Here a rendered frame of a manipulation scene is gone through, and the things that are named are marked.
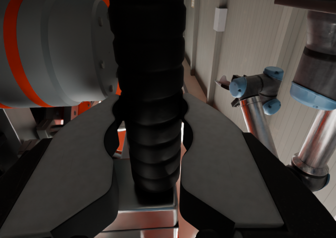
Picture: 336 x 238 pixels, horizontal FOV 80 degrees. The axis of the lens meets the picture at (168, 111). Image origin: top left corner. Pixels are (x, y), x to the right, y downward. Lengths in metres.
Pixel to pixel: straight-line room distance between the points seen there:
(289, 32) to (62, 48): 5.22
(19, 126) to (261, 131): 0.71
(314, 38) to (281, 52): 4.83
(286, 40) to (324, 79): 4.80
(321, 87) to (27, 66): 0.57
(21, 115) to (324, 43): 0.60
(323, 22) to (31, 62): 0.52
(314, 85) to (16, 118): 0.61
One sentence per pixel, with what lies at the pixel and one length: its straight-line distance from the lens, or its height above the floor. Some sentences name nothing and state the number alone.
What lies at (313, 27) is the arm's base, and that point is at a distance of 0.57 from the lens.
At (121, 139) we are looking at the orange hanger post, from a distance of 0.87.
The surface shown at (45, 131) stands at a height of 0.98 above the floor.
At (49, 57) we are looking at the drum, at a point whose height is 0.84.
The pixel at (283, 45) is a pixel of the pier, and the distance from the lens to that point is 5.37.
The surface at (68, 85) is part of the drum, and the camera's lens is 0.26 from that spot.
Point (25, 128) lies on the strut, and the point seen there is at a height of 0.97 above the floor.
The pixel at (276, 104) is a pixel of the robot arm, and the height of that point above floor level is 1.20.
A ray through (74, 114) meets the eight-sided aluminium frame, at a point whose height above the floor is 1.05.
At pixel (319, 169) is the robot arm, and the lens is 0.89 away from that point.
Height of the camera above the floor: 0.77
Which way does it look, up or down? 32 degrees up
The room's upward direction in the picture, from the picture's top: 180 degrees clockwise
